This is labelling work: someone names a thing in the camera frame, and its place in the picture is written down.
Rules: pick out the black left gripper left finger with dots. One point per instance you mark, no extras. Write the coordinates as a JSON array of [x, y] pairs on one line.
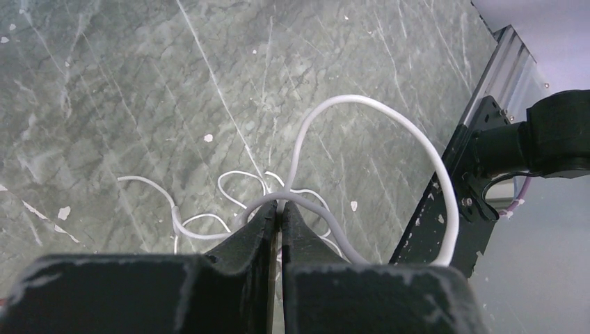
[[228, 289]]

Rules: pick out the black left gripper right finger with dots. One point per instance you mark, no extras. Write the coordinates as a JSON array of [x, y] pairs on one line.
[[323, 293]]

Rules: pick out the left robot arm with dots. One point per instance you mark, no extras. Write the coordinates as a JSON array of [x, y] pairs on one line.
[[553, 141]]

